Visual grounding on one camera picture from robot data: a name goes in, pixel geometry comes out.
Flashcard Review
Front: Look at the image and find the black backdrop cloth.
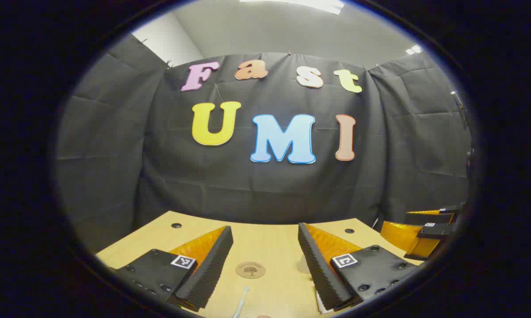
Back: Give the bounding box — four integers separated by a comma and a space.
56, 33, 474, 254

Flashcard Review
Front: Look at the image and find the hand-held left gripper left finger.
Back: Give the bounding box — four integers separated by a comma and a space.
113, 225, 234, 312

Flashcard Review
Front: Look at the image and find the round wooden coaster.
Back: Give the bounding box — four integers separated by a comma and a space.
235, 261, 266, 279

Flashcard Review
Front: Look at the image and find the light wooden desktop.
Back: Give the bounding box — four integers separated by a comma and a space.
95, 211, 425, 318

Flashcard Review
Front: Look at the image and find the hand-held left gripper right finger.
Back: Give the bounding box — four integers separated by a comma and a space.
297, 222, 420, 313

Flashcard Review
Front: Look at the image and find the pale grey toothbrush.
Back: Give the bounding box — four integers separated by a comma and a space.
232, 286, 251, 318

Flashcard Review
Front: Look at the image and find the long ceiling light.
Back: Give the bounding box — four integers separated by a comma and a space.
239, 0, 345, 15

